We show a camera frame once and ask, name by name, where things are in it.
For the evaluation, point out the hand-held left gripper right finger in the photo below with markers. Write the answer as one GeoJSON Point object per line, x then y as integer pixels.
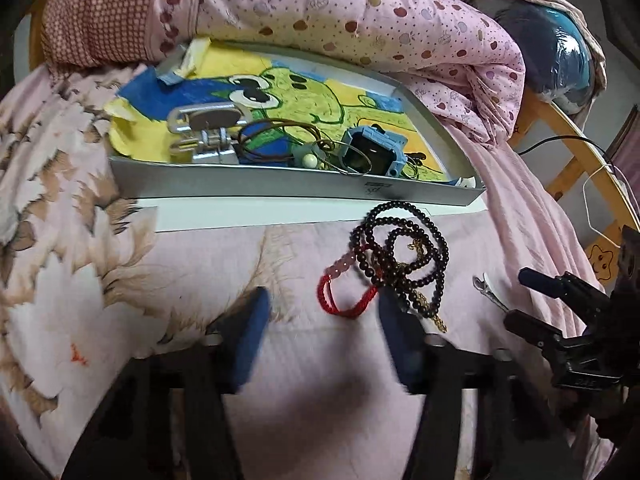
{"type": "Point", "coordinates": [400, 340]}

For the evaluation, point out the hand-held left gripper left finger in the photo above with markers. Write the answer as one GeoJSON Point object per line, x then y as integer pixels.
{"type": "Point", "coordinates": [252, 330]}

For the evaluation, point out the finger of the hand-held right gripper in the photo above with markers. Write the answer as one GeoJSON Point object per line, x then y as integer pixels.
{"type": "Point", "coordinates": [527, 325]}
{"type": "Point", "coordinates": [545, 282]}

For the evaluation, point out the white hair clip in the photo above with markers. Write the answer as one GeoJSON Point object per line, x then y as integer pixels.
{"type": "Point", "coordinates": [485, 285]}

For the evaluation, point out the grey shallow box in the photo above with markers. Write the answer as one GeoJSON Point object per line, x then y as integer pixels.
{"type": "Point", "coordinates": [225, 185]}

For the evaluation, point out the light blue watch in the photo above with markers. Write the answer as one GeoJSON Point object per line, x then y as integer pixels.
{"type": "Point", "coordinates": [375, 135]}

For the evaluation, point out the pink floral bed sheet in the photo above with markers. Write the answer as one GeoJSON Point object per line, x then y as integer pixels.
{"type": "Point", "coordinates": [300, 260]}

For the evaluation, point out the frog crayon drawing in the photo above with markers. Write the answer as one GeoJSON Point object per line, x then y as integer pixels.
{"type": "Point", "coordinates": [300, 105]}

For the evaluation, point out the blue plastic bag bundle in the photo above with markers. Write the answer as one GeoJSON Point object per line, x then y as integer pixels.
{"type": "Point", "coordinates": [550, 50]}

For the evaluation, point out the pink dotted rolled quilt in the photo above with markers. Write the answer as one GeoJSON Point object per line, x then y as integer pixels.
{"type": "Point", "coordinates": [350, 10]}

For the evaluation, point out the red checked pillow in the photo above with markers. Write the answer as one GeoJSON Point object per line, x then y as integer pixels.
{"type": "Point", "coordinates": [95, 15]}

